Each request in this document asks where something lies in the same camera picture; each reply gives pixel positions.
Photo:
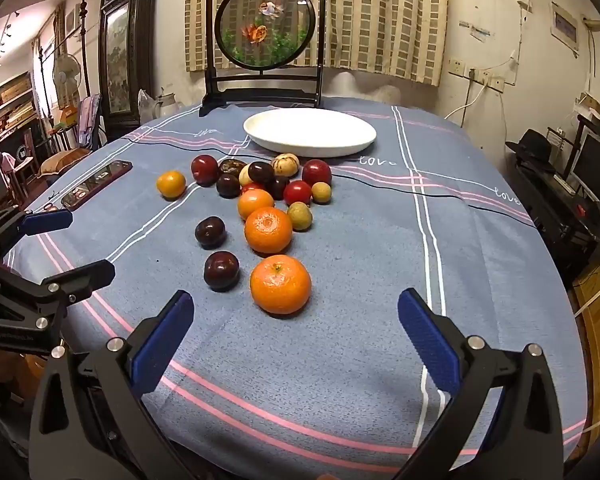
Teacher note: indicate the blue plaid tablecloth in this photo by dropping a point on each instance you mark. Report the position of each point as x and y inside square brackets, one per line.
[370, 270]

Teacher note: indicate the dark rectangular tray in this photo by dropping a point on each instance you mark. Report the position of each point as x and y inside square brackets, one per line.
[97, 185]

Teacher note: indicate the wooden wall shelves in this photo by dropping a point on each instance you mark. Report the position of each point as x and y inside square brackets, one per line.
[5, 105]

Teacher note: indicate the beige checked curtain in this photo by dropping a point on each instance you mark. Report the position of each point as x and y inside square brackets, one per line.
[380, 15]

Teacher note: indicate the framed wall picture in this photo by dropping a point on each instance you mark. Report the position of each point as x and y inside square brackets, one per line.
[565, 25]

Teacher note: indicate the white standing fan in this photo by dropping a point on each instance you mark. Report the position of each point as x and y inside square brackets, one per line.
[66, 77]

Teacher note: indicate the yellow-orange citrus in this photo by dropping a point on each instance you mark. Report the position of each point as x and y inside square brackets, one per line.
[171, 184]

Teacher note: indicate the small orange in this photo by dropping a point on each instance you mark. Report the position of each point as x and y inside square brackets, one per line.
[254, 202]

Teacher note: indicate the dark wooden painted cabinet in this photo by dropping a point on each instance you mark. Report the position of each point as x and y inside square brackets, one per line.
[125, 45]

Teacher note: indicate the dark brown avocado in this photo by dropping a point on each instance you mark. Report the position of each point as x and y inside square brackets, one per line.
[231, 166]

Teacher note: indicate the beige striped round fruit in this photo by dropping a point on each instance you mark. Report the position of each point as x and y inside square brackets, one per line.
[285, 164]

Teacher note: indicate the white wall socket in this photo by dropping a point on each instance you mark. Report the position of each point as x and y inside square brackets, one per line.
[498, 83]
[457, 66]
[484, 77]

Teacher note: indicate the large orange mandarin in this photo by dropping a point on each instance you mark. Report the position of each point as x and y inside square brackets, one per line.
[280, 285]
[268, 230]

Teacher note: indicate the computer monitor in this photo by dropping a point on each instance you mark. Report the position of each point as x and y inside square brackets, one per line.
[594, 165]

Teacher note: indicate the round goldfish table screen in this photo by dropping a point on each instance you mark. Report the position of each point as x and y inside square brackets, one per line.
[265, 25]

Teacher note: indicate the black hat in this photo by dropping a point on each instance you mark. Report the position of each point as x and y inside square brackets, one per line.
[532, 147]

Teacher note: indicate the white oval plate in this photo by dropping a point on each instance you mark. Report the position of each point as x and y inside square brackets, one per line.
[310, 132]

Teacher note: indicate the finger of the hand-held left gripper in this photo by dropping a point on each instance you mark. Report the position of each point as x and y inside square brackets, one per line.
[82, 277]
[45, 221]

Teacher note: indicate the clear plastic bag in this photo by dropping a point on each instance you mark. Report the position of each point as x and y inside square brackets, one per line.
[145, 105]

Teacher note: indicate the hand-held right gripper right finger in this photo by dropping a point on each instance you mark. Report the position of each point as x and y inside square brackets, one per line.
[425, 340]

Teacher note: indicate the chair with brown cushion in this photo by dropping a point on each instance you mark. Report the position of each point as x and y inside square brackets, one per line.
[62, 159]

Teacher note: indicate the red tomato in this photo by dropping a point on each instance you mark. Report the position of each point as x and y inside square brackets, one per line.
[252, 187]
[297, 192]

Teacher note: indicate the white kettle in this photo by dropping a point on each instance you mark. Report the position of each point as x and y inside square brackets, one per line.
[166, 105]

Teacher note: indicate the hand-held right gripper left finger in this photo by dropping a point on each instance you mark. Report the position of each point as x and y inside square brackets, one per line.
[165, 340]

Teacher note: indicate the red plum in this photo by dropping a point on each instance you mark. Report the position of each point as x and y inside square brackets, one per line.
[204, 168]
[316, 172]

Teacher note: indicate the dark wooden coat stand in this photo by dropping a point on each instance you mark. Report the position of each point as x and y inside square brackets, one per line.
[84, 50]

